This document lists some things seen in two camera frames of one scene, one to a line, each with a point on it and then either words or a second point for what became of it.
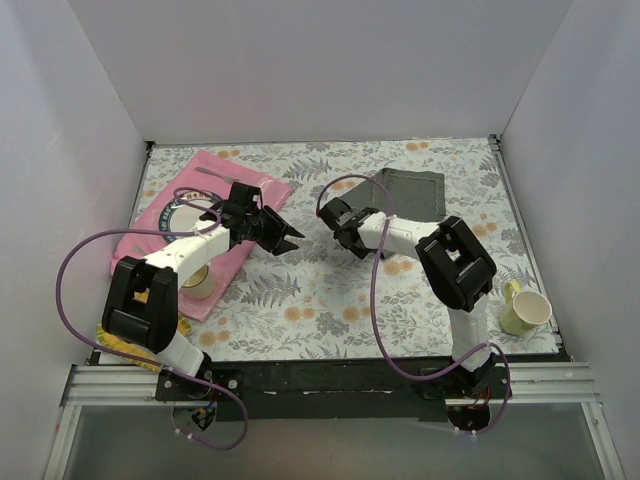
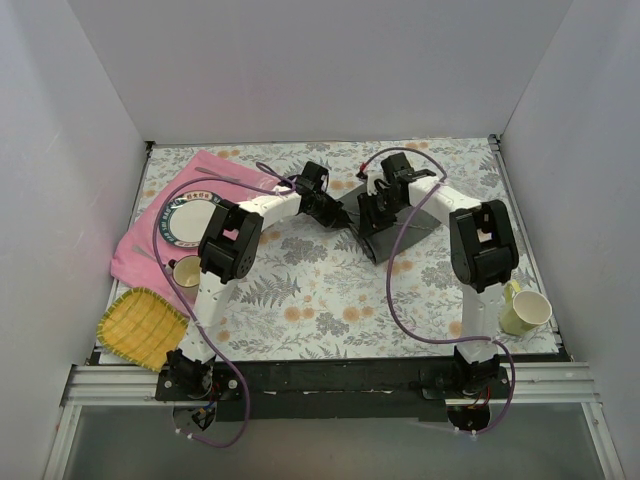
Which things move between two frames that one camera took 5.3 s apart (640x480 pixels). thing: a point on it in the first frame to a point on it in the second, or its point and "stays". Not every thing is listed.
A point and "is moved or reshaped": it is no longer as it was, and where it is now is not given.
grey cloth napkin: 414,195 is moved or reshaped
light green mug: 523,310 stays
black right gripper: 329,215 to 373,220
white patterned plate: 185,211 stays
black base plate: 337,390 stays
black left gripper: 267,230 to 329,213
